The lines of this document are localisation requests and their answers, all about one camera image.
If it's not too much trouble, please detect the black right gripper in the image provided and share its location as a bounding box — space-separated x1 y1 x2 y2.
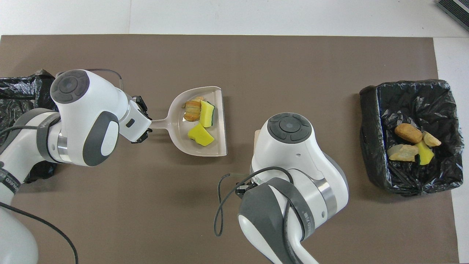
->
236 180 257 198

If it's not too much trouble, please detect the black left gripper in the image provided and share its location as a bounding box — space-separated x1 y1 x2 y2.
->
131 95 152 144

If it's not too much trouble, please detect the torn striped bread piece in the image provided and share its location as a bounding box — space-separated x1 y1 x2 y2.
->
183 96 205 122

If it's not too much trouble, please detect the beige plastic dustpan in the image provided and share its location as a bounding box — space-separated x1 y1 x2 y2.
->
149 86 228 157

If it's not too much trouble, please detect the plain yellow sponge piece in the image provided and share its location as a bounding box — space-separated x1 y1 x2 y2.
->
188 123 215 147

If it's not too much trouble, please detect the yellow sponge with green edge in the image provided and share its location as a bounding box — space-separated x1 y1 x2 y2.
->
200 100 215 128

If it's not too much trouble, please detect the brown oval bread roll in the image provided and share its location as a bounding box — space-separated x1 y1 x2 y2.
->
395 123 423 144

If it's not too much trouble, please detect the small yellow sponge piece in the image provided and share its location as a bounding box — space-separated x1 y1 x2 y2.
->
415 140 435 166

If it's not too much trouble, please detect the empty-start bin with black bag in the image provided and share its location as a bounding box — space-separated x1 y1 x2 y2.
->
0 69 59 184

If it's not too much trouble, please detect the wrinkled black bag bin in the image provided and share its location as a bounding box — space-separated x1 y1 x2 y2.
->
359 80 465 197

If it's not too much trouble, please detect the brown table mat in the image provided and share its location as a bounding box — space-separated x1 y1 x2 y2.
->
0 35 460 264

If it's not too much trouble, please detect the grey ribbed device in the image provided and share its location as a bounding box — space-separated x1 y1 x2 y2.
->
436 0 469 32

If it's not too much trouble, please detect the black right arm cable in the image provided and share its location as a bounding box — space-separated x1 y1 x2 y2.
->
214 167 293 237

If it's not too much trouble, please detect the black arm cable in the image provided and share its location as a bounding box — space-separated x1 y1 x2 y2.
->
214 167 293 237
0 69 123 264

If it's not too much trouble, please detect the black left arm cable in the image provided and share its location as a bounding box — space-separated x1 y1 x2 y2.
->
0 69 123 264

